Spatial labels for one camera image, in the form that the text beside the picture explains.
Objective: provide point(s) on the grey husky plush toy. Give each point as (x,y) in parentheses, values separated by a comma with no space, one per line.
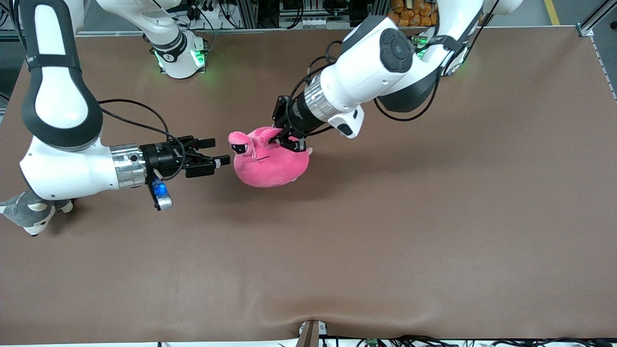
(29,212)

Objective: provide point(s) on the aluminium table edge rail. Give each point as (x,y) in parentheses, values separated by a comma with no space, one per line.
(265,31)

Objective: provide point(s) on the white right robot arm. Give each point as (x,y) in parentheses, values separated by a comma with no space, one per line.
(62,96)

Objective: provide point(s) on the aluminium corner bracket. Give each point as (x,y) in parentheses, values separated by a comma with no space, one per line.
(584,30)

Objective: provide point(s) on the pink round plush toy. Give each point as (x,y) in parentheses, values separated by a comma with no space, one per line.
(270,166)

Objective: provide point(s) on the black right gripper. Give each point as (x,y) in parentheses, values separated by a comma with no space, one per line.
(161,156)

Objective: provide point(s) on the pile of orange bread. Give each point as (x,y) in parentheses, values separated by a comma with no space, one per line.
(414,13)

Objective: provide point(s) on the white power strip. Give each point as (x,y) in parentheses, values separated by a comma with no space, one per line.
(315,22)

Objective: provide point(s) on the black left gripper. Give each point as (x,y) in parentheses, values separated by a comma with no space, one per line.
(298,115)

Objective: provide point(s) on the metal table edge bracket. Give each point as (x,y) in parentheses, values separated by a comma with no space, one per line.
(310,335)

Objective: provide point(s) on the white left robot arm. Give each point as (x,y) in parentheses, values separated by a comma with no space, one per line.
(371,72)

